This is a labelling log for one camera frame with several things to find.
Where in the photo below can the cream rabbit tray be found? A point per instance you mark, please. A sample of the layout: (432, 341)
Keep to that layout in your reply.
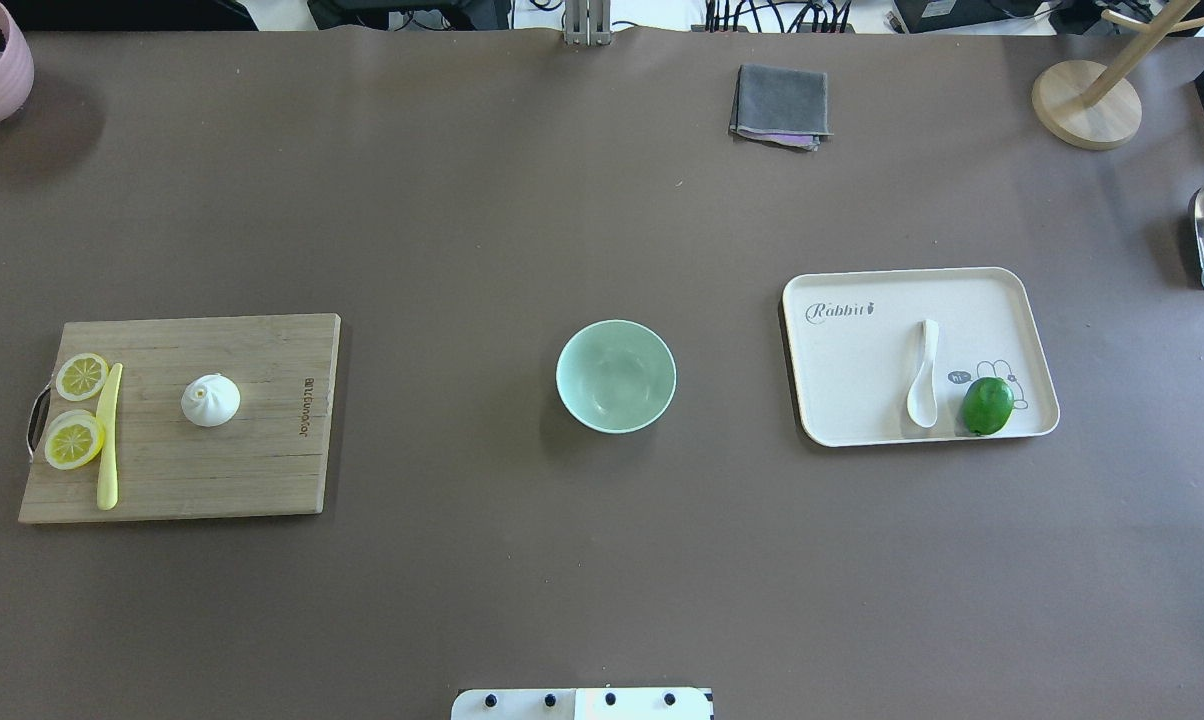
(853, 340)

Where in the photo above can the white ceramic spoon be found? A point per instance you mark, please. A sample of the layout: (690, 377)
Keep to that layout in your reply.
(921, 403)

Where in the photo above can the wooden cup stand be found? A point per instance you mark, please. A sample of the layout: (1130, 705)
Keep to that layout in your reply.
(1093, 106)

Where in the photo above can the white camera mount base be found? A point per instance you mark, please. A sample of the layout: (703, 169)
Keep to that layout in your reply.
(642, 702)

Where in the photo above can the white steamed bun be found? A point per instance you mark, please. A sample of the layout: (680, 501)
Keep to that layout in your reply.
(211, 400)

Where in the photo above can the upper lemon slice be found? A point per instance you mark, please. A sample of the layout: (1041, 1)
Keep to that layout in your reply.
(81, 377)

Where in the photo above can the wooden cutting board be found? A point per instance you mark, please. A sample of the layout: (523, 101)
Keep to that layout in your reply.
(270, 458)

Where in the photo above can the lemon slice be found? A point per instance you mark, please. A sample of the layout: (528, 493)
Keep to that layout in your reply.
(81, 377)
(73, 439)

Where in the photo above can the lower lemon slice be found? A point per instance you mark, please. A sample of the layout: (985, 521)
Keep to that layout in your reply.
(73, 439)

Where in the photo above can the green lime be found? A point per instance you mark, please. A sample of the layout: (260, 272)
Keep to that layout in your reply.
(987, 406)

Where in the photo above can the light green bowl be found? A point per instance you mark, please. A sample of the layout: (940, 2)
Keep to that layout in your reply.
(616, 376)

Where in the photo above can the grey folded cloth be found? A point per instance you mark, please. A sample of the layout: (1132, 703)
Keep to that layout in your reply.
(788, 107)

